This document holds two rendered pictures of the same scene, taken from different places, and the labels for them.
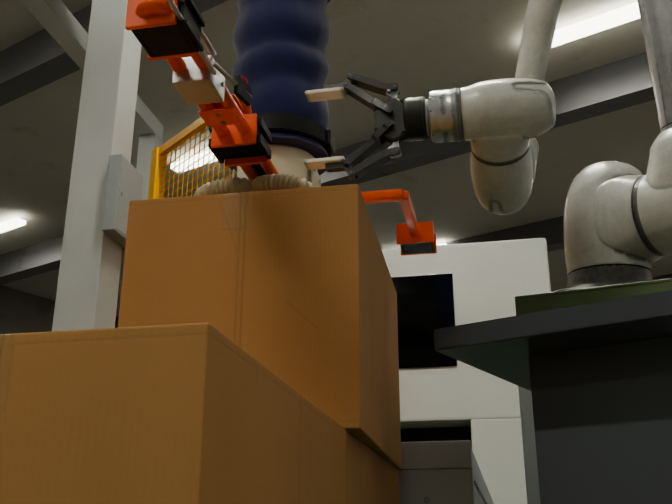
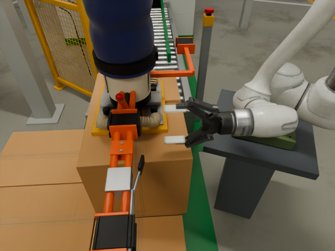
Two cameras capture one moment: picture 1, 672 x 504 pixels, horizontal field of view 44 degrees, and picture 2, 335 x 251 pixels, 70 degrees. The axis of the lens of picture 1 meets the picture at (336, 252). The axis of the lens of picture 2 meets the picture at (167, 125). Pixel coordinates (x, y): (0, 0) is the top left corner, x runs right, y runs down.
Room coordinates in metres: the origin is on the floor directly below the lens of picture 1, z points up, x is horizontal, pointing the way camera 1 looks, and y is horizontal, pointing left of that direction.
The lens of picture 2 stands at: (0.77, 0.18, 1.60)
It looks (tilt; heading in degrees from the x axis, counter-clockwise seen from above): 43 degrees down; 345
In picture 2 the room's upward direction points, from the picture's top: straight up
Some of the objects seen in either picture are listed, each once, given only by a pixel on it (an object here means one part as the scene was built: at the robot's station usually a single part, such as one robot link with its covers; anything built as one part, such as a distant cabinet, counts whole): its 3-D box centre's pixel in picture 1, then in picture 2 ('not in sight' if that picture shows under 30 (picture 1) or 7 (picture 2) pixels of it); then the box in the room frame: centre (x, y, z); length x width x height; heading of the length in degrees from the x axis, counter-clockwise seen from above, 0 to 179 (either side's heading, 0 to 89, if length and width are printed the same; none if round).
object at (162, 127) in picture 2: not in sight; (153, 101); (1.57, 0.03, 0.97); 0.34 x 0.10 x 0.05; 169
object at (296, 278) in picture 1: (280, 349); (139, 139); (1.58, 0.11, 0.74); 0.60 x 0.40 x 0.40; 170
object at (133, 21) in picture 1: (162, 27); (111, 236); (1.00, 0.25, 1.07); 0.08 x 0.07 x 0.05; 169
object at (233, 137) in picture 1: (240, 140); (124, 124); (1.34, 0.17, 1.07); 0.10 x 0.08 x 0.06; 79
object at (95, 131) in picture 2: not in sight; (108, 102); (1.61, 0.22, 0.97); 0.34 x 0.10 x 0.05; 169
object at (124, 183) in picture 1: (124, 202); not in sight; (2.85, 0.79, 1.62); 0.20 x 0.05 x 0.30; 168
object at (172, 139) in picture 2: (325, 163); (174, 139); (1.30, 0.02, 1.00); 0.07 x 0.03 x 0.01; 78
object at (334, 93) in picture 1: (325, 94); (175, 108); (1.30, 0.02, 1.14); 0.07 x 0.03 x 0.01; 78
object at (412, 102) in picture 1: (401, 120); (216, 123); (1.27, -0.11, 1.07); 0.09 x 0.07 x 0.08; 78
